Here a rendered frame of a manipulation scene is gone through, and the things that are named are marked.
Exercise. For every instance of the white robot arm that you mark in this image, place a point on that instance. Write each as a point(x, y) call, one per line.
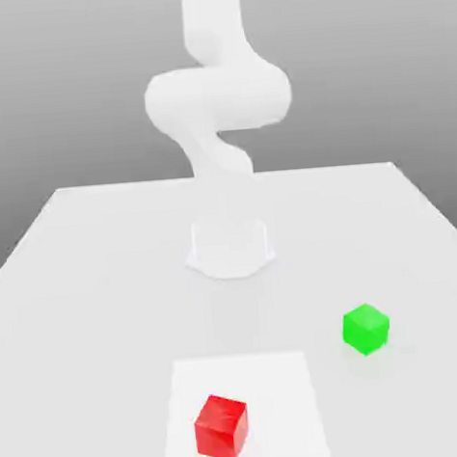
point(218, 97)

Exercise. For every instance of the small green cube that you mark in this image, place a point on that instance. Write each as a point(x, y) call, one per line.
point(366, 329)

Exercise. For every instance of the small red cube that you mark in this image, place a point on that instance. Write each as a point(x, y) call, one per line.
point(221, 428)

